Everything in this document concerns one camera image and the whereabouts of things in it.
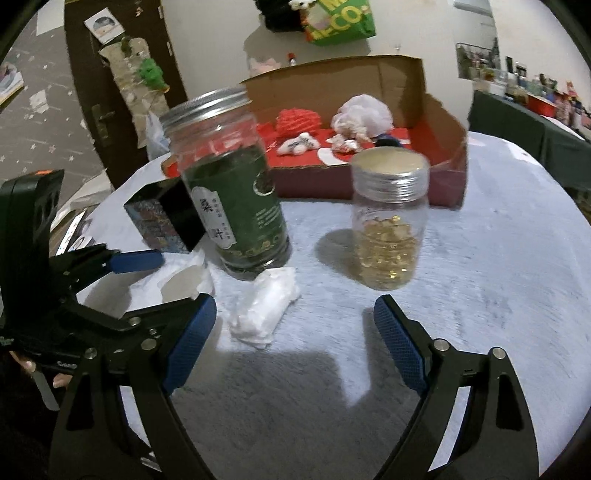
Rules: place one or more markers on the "small white wall paper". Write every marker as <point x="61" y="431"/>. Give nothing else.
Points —
<point x="39" y="99"/>

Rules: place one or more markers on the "red pot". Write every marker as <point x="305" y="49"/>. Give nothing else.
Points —
<point x="542" y="104"/>

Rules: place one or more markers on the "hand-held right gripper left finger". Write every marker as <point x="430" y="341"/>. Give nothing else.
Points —
<point x="191" y="337"/>

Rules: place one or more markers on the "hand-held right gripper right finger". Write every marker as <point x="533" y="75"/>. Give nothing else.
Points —
<point x="397" y="337"/>

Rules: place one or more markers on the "green plush toy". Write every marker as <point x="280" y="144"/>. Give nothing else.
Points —
<point x="151" y="71"/>

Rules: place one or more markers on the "row of bottles and jars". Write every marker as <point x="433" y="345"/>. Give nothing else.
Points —
<point x="572" y="101"/>

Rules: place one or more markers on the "person's left hand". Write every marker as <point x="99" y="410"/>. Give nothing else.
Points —
<point x="62" y="379"/>

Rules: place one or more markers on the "white tissue pack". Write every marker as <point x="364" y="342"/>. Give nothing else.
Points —
<point x="263" y="304"/>

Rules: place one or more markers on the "dark patterned box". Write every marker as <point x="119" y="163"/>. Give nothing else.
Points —
<point x="152" y="221"/>

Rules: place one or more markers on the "small blue item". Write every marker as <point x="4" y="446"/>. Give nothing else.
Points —
<point x="385" y="138"/>

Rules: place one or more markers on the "black bag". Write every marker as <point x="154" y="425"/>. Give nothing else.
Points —
<point x="277" y="16"/>

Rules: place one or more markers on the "red and white brush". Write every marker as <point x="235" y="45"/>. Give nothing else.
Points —
<point x="292" y="59"/>

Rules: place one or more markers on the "white mesh bath pouf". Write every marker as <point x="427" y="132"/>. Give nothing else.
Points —
<point x="364" y="113"/>

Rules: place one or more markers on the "white air conditioner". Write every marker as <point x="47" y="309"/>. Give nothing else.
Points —
<point x="471" y="4"/>

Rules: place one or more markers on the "clothes rack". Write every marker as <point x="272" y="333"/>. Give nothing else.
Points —
<point x="475" y="60"/>

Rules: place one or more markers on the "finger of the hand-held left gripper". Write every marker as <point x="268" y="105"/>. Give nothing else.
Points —
<point x="111" y="316"/>
<point x="136" y="261"/>

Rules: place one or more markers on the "clear jar with green label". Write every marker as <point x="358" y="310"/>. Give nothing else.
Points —
<point x="240" y="207"/>

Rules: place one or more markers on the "dark brown door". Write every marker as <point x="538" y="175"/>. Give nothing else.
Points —
<point x="78" y="69"/>

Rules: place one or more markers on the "white photo card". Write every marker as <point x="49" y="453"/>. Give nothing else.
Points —
<point x="104" y="24"/>

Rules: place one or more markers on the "red foam net sleeve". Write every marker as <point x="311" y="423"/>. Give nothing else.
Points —
<point x="298" y="120"/>

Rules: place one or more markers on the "beige door hanging organiser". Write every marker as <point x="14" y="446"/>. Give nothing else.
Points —
<point x="131" y="78"/>

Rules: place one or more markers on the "pale pink plush toy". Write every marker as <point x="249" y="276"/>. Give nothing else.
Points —
<point x="263" y="67"/>

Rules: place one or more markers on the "table with dark green cloth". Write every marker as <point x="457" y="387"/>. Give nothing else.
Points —
<point x="508" y="124"/>

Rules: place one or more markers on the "cardboard box with red base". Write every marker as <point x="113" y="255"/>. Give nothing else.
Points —
<point x="323" y="83"/>

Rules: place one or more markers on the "clear jar with golden contents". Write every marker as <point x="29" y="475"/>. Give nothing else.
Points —
<point x="388" y="249"/>

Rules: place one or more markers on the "wall calendar with photo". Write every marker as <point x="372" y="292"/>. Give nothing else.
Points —
<point x="9" y="81"/>

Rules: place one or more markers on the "green tote bag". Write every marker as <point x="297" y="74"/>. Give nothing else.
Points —
<point x="341" y="27"/>

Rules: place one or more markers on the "clear plastic bag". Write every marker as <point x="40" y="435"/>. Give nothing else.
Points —
<point x="154" y="138"/>

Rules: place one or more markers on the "flat white box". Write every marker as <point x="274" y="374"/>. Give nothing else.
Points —
<point x="87" y="194"/>

